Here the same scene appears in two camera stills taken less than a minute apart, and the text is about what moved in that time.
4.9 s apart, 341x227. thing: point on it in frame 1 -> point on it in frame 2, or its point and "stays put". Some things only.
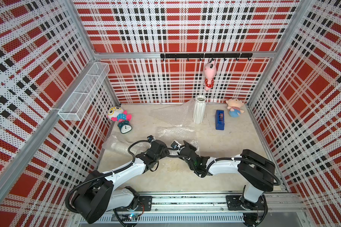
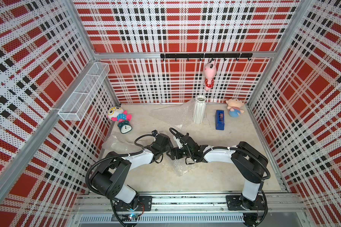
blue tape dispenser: x=219 y=120 stays put
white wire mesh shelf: x=76 y=105 stays put
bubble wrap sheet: x=169 y=135 -> x=181 y=168
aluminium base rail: x=206 y=209 stays put
